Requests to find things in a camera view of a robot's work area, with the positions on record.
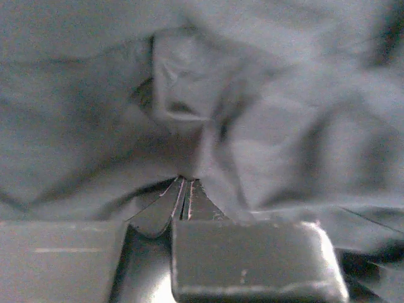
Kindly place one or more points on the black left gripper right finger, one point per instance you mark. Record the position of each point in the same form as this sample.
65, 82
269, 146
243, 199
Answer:
197, 205

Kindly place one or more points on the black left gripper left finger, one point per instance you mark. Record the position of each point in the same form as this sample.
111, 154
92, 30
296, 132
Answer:
153, 221

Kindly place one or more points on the black trousers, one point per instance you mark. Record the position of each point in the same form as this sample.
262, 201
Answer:
281, 107

